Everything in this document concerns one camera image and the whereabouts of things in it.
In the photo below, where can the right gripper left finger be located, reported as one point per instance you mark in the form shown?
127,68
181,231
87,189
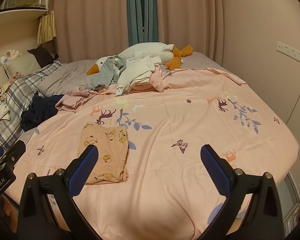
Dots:
36,219

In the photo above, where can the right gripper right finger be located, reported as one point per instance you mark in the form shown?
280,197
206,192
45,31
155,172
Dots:
263,218

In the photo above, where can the peach cartoon print garment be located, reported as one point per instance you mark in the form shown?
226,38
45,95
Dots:
112,145

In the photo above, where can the navy blue garment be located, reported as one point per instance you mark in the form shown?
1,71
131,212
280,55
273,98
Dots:
41,109

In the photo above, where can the pink crumpled garment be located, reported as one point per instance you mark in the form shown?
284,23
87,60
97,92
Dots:
74,99

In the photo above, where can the pink printed duvet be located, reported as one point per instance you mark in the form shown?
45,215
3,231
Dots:
168,193

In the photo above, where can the cream padded headboard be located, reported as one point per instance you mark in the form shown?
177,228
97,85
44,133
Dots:
25,65

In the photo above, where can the dark brown garment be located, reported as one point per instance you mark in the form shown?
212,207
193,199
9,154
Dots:
42,56

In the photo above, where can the grey small garment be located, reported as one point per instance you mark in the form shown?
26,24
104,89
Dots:
110,69

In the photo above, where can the small yellow striped curtain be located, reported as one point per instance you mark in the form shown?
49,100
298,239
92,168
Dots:
47,28

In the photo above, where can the white folded garment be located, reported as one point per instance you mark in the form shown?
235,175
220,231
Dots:
136,71

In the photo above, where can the pink folded garment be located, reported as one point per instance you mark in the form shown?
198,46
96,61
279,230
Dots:
149,80

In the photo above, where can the pink beige curtain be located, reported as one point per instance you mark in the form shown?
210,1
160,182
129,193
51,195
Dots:
91,29

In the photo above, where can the teal curtain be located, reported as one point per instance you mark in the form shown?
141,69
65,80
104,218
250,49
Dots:
142,18

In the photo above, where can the white goose plush toy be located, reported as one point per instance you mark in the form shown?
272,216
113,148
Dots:
170,55

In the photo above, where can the white wall power strip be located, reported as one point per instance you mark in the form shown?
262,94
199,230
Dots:
288,51

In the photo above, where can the white wall shelf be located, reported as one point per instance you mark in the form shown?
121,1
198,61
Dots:
15,11

